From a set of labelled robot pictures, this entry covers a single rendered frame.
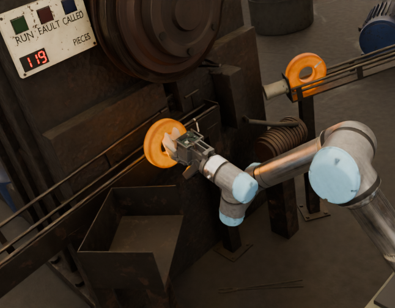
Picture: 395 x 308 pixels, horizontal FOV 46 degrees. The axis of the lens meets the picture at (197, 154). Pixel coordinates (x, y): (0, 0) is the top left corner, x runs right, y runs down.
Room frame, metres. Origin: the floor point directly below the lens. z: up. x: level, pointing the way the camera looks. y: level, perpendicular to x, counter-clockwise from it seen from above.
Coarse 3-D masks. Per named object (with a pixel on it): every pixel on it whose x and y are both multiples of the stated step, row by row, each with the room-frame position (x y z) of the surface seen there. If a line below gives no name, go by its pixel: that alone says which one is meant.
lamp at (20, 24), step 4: (16, 20) 1.31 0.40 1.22; (20, 20) 1.32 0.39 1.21; (24, 20) 1.33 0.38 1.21; (16, 24) 1.31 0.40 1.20; (20, 24) 1.32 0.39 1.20; (24, 24) 1.32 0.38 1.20; (16, 28) 1.31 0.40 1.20; (20, 28) 1.31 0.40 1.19; (24, 28) 1.32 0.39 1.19; (16, 32) 1.31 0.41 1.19
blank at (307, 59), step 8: (296, 56) 1.66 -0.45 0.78; (304, 56) 1.63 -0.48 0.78; (312, 56) 1.63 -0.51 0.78; (296, 64) 1.63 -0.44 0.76; (304, 64) 1.63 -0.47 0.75; (312, 64) 1.63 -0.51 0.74; (320, 64) 1.63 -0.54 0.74; (288, 72) 1.63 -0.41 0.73; (296, 72) 1.63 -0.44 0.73; (312, 72) 1.66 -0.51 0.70; (320, 72) 1.63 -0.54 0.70; (296, 80) 1.63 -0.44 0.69; (304, 80) 1.65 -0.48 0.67; (312, 80) 1.63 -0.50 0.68
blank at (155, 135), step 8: (160, 120) 1.29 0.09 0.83; (168, 120) 1.28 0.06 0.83; (176, 120) 1.30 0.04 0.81; (152, 128) 1.26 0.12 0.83; (160, 128) 1.26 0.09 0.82; (168, 128) 1.27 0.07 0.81; (184, 128) 1.31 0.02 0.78; (152, 136) 1.24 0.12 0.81; (160, 136) 1.25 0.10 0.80; (144, 144) 1.24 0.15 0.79; (152, 144) 1.23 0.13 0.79; (160, 144) 1.25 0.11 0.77; (144, 152) 1.24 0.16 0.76; (152, 152) 1.22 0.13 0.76; (160, 152) 1.24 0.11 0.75; (152, 160) 1.22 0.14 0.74; (160, 160) 1.23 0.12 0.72; (168, 160) 1.25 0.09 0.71
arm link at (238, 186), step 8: (224, 168) 1.06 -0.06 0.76; (232, 168) 1.06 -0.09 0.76; (216, 176) 1.05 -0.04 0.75; (224, 176) 1.04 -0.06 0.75; (232, 176) 1.03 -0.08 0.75; (240, 176) 1.02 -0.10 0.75; (248, 176) 1.03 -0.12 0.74; (216, 184) 1.05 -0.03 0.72; (224, 184) 1.03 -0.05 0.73; (232, 184) 1.01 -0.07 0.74; (240, 184) 1.00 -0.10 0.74; (248, 184) 1.00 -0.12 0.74; (256, 184) 1.01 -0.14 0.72; (224, 192) 1.03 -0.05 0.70; (232, 192) 1.00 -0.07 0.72; (240, 192) 0.99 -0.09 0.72; (248, 192) 0.99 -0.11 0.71; (232, 200) 1.02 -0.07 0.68; (240, 200) 0.99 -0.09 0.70; (248, 200) 1.00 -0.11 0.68
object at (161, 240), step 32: (128, 192) 1.13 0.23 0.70; (160, 192) 1.10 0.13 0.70; (96, 224) 1.01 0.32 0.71; (128, 224) 1.10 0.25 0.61; (160, 224) 1.07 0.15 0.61; (96, 256) 0.89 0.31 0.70; (128, 256) 0.86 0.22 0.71; (160, 256) 0.95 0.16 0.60; (128, 288) 0.87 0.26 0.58; (160, 288) 0.84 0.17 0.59
